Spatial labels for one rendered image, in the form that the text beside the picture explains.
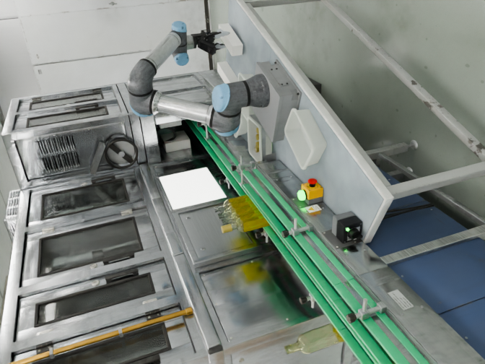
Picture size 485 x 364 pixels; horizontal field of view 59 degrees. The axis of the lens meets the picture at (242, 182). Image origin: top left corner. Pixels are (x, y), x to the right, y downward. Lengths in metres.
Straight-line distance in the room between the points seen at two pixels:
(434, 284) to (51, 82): 4.83
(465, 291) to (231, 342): 0.83
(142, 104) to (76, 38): 3.47
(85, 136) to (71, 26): 2.74
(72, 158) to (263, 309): 1.66
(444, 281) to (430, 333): 0.27
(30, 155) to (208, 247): 1.35
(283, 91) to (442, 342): 1.11
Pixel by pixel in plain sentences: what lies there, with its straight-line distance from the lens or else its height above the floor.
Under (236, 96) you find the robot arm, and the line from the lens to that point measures 1.90.
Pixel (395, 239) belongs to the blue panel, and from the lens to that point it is 1.76.
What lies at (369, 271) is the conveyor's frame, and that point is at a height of 0.83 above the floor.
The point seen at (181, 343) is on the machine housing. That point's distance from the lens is 1.76.
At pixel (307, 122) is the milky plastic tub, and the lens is 1.79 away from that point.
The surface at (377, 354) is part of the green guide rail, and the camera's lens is 1.44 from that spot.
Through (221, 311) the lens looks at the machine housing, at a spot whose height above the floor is 1.28.
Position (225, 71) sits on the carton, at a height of 0.79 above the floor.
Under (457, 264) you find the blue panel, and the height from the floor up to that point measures 0.52.
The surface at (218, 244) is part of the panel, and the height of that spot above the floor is 1.17.
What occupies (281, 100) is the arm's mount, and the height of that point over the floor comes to 0.85.
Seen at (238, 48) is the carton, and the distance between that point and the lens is 2.44.
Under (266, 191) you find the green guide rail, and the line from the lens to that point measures 2.00.
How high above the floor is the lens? 1.59
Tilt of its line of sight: 17 degrees down
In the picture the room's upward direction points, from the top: 103 degrees counter-clockwise
